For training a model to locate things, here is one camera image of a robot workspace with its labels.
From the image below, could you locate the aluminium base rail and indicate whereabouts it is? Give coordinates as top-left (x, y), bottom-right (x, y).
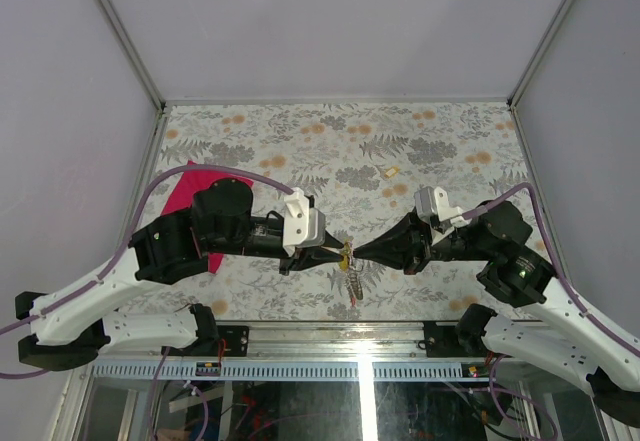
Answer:
top-left (74, 318), bottom-right (501, 360)

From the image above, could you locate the small yellow tag far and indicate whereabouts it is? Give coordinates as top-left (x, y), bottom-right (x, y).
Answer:
top-left (384, 167), bottom-right (399, 179)

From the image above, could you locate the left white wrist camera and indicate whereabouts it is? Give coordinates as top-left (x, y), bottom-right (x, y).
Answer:
top-left (282, 187), bottom-right (326, 256)

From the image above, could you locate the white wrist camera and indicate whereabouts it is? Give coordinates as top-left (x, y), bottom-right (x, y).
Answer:
top-left (282, 187), bottom-right (326, 256)
top-left (414, 186), bottom-right (470, 233)

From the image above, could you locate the pink folded cloth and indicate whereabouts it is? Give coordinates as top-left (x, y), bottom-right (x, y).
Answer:
top-left (159, 160), bottom-right (255, 275)

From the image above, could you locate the yellow key tag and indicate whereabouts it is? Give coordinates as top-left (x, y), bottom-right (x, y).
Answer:
top-left (339, 240), bottom-right (352, 272)

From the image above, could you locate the metal spiral keyring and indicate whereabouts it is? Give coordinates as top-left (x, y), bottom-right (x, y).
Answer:
top-left (344, 256), bottom-right (364, 306)

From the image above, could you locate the white slotted cable duct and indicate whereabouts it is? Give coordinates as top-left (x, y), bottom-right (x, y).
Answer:
top-left (91, 360), bottom-right (465, 382)

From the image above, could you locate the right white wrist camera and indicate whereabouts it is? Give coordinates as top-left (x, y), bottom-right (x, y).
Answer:
top-left (414, 186), bottom-right (470, 233)

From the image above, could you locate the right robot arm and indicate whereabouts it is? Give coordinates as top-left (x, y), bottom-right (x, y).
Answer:
top-left (354, 188), bottom-right (639, 427)

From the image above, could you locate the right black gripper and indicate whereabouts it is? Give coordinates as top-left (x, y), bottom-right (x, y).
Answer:
top-left (353, 204), bottom-right (495, 274)

